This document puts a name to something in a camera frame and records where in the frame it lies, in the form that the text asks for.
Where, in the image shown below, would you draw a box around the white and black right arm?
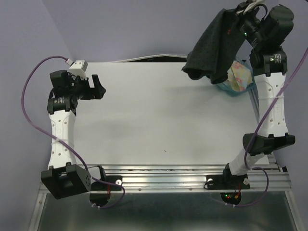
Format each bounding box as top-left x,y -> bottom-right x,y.
221,2 -> 295,188

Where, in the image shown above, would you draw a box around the pastel floral skirt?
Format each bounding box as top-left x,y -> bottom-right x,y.
222,60 -> 253,92

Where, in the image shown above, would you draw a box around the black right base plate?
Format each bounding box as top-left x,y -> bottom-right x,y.
204,175 -> 250,191

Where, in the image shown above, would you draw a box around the teal plastic basket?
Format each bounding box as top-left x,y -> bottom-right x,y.
216,57 -> 257,97

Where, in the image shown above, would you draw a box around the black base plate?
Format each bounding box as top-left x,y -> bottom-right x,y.
91,175 -> 123,191
204,175 -> 250,191

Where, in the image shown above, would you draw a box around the metal lower shelf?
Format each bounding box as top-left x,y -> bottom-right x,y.
30,192 -> 297,231

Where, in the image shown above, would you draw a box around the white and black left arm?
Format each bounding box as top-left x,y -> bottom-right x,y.
41,70 -> 107,199

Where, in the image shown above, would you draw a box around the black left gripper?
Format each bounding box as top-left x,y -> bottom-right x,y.
69,74 -> 106,100

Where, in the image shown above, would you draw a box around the dark dotted skirt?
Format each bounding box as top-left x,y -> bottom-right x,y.
182,9 -> 245,85

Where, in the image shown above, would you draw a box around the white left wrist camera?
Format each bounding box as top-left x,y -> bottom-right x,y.
68,60 -> 88,80

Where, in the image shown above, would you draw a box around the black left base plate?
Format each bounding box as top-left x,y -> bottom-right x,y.
91,175 -> 123,191

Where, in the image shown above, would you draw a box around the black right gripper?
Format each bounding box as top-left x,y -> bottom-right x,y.
219,0 -> 267,49

